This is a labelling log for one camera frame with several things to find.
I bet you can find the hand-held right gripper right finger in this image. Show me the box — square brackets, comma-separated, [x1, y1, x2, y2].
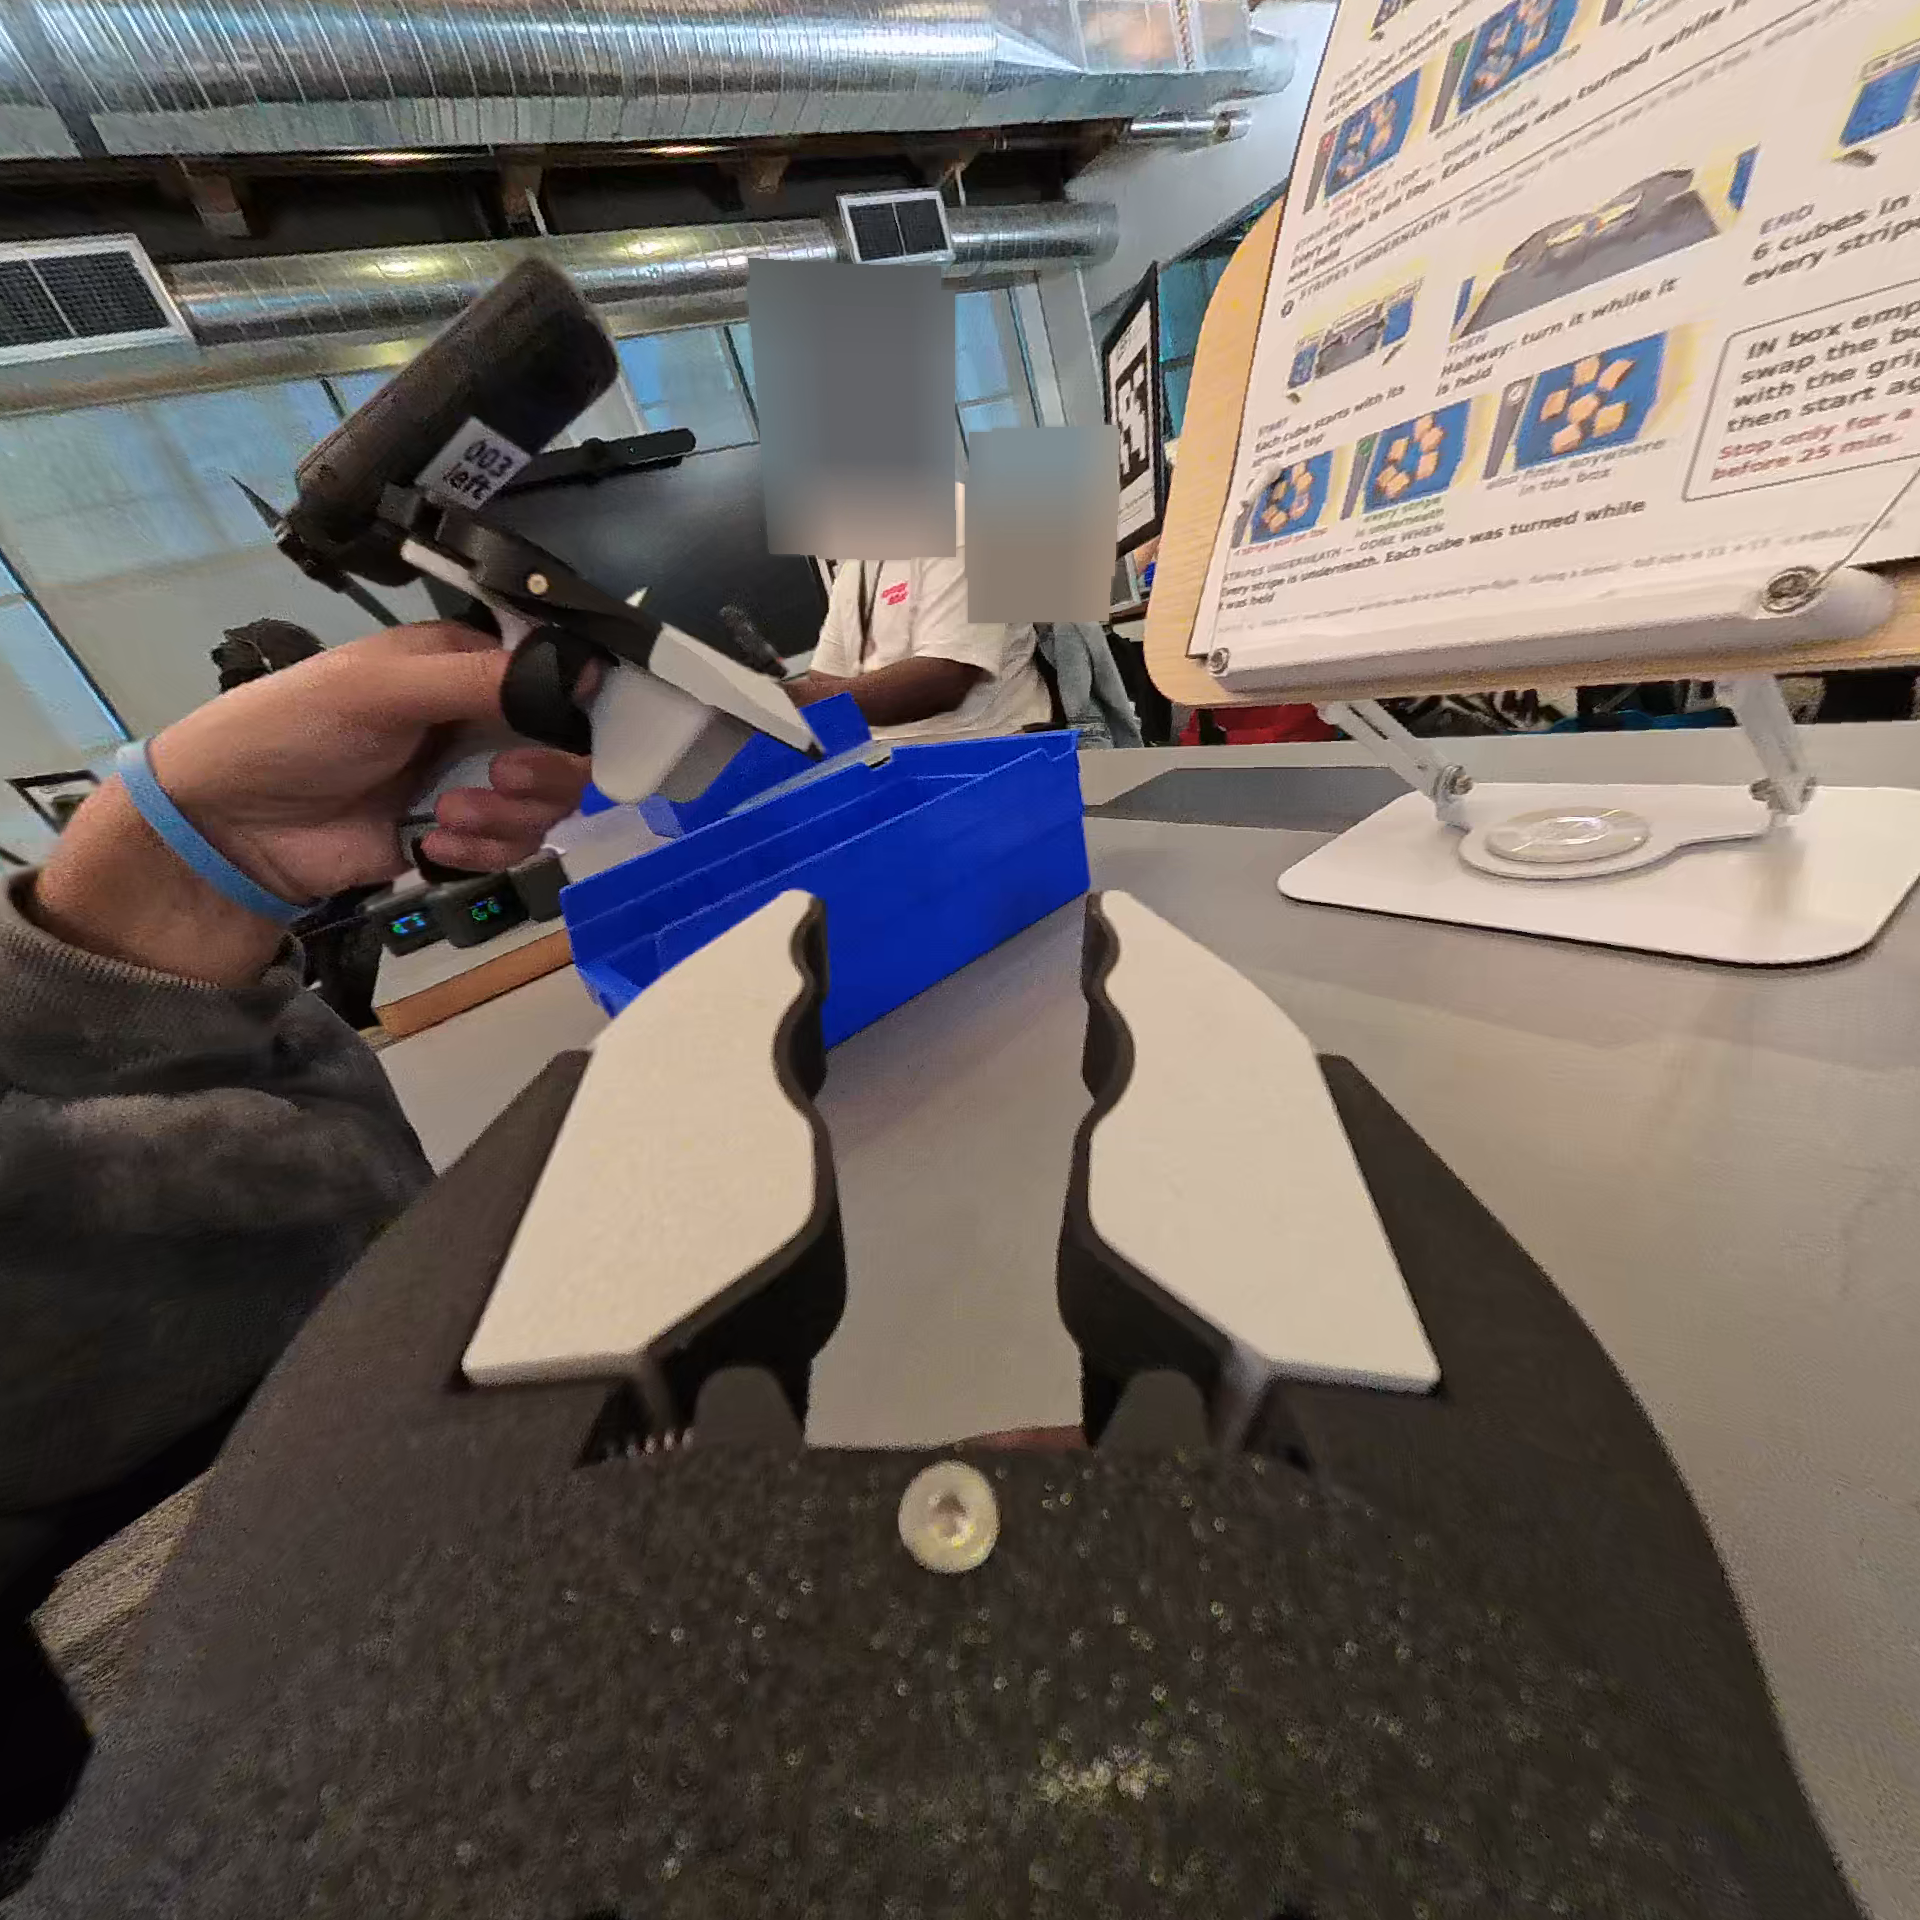
[1057, 886, 1443, 1450]

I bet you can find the black white marker sign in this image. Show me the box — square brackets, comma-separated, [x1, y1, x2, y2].
[1100, 259, 1172, 559]

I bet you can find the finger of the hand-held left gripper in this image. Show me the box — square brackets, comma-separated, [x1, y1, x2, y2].
[598, 604, 828, 759]

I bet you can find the printed instruction sheet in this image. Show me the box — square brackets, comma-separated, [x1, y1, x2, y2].
[1185, 0, 1920, 680]

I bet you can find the blue plastic bin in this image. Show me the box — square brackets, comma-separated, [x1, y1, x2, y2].
[579, 691, 876, 845]
[559, 730, 1092, 1055]

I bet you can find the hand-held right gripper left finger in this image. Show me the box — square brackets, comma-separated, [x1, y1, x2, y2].
[460, 886, 848, 1432]

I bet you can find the black digital timer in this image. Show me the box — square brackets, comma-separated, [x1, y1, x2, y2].
[363, 883, 478, 957]
[441, 852, 572, 951]

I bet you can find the blue wristband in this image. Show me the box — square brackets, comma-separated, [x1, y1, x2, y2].
[114, 736, 314, 928]

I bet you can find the person's left forearm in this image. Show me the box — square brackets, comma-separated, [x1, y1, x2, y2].
[0, 780, 441, 1518]

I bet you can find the white air vent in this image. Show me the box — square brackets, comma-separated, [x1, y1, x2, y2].
[835, 183, 959, 272]
[0, 234, 193, 356]

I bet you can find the black display screen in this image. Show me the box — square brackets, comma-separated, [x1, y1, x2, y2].
[491, 423, 831, 680]

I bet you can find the grey jacket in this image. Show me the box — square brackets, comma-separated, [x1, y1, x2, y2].
[1032, 620, 1145, 751]

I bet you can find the person's left hand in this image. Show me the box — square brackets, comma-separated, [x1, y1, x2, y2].
[143, 620, 598, 904]

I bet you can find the white stand with wooden board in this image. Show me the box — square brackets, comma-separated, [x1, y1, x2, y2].
[1140, 0, 1920, 968]

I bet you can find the grey table with wooden edge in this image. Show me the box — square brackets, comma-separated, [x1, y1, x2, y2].
[363, 918, 583, 1040]

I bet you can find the silver air duct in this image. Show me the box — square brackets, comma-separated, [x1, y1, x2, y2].
[162, 198, 1122, 350]
[0, 0, 1303, 162]

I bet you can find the red bag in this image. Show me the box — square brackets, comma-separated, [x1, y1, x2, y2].
[1183, 700, 1340, 748]

